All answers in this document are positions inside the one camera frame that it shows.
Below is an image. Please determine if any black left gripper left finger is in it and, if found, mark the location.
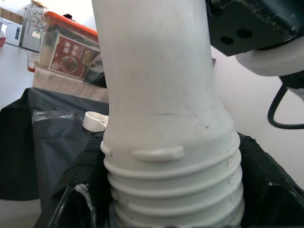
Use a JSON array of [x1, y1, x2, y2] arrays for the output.
[[35, 132, 113, 228]]

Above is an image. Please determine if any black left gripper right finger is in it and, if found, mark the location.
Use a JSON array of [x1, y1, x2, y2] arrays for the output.
[[238, 132, 304, 228]]

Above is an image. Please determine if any white plastic table leg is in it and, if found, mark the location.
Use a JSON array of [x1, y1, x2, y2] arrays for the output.
[[91, 0, 245, 228]]

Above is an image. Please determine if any white plastic children table top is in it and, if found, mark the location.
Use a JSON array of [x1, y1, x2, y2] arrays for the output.
[[82, 111, 110, 133]]

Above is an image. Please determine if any black tablecloth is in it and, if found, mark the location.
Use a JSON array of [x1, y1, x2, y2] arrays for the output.
[[0, 86, 112, 201]]

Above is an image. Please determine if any glossy black plastic bag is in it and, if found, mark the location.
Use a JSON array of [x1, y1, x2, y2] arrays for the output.
[[84, 57, 106, 87]]

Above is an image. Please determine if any red printed food carton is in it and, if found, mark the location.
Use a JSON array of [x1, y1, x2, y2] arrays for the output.
[[47, 34, 102, 80]]

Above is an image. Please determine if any clear storage box orange lid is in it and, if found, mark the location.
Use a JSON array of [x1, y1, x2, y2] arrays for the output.
[[39, 10, 100, 79]]

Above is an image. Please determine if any low white cabinet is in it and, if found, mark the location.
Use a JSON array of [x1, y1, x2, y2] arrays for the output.
[[0, 16, 23, 47]]

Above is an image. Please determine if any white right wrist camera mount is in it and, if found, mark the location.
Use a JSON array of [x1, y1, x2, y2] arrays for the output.
[[234, 38, 304, 77]]

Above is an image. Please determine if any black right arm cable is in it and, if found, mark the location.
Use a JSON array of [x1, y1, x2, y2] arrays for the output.
[[267, 83, 304, 130]]

